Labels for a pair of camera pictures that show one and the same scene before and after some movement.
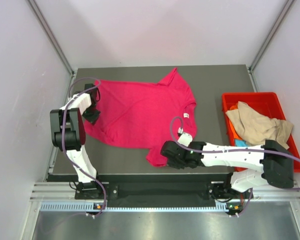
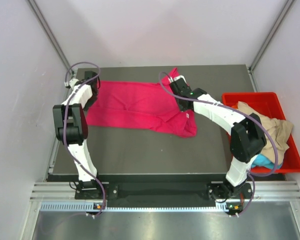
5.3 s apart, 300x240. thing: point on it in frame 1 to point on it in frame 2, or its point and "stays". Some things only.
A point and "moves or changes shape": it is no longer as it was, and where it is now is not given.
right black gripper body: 177,163 to 181,107
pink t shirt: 144,115 moves or changes shape
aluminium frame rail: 44,191 stays
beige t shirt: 252,127 stays
